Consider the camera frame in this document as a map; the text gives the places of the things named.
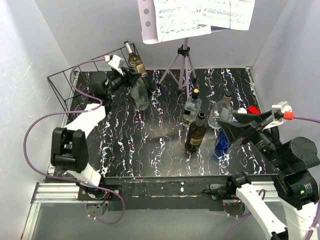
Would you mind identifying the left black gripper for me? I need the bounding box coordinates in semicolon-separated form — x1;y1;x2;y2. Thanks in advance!
106;67;142;98

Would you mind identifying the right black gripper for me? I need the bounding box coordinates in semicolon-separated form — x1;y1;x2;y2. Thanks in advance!
217;108;288;170

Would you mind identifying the dark green wine bottle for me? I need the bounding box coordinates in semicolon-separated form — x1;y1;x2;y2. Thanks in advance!
123;41;152;92

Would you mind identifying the tall clear bottle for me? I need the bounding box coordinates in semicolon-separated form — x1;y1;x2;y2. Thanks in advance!
130;76;149;111

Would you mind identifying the small clear glass bottle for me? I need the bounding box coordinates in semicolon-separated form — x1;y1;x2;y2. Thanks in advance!
207;91;232;130

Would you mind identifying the blue square bottle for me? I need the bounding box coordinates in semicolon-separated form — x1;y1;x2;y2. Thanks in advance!
215;129;231;152

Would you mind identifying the green wine bottle silver neck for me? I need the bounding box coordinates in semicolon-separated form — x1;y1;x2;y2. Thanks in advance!
185;112;207;153

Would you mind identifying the clear bottle black cap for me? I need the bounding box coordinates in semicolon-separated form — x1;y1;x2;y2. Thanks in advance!
182;88;202;128

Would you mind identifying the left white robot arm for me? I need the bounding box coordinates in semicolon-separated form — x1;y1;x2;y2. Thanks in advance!
50;67;141;200

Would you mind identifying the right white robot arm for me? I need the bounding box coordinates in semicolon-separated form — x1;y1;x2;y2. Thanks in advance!
218;110;320;240

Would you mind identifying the red yellow toy block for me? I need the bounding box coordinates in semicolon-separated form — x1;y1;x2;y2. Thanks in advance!
246;105;261;115

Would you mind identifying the lilac music stand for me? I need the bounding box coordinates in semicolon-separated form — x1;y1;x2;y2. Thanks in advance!
137;0;223;97

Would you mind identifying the left sheet music page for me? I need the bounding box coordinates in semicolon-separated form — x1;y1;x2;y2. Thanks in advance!
153;0;212;43

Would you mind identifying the sheet music page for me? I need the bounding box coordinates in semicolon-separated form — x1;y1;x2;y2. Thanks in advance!
198;0;255;31
153;0;212;43

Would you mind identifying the right sheet music page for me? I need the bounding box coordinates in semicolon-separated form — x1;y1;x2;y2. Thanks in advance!
198;0;255;31

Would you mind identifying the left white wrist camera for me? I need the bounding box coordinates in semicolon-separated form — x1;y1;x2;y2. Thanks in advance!
103;54;124;76

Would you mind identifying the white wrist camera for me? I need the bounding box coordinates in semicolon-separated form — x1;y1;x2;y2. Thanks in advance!
103;54;124;76
264;101;295;129

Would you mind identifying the black wire wine rack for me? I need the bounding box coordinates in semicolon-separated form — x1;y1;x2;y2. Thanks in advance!
47;43;156;113

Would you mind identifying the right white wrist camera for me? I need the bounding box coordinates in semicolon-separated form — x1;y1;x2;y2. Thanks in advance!
264;101;295;129

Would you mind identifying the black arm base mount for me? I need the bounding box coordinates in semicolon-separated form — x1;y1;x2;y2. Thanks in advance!
77;174;247;212

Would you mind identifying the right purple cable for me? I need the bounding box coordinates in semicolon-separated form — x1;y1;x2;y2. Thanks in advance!
224;114;320;240

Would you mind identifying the purple cable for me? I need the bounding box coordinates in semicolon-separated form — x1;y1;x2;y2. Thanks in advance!
224;114;320;240
22;56;126;225

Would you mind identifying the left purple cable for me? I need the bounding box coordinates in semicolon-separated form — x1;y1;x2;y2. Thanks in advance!
22;56;126;225

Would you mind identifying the aluminium frame rail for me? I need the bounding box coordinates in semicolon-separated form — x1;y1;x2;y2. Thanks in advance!
21;69;111;240

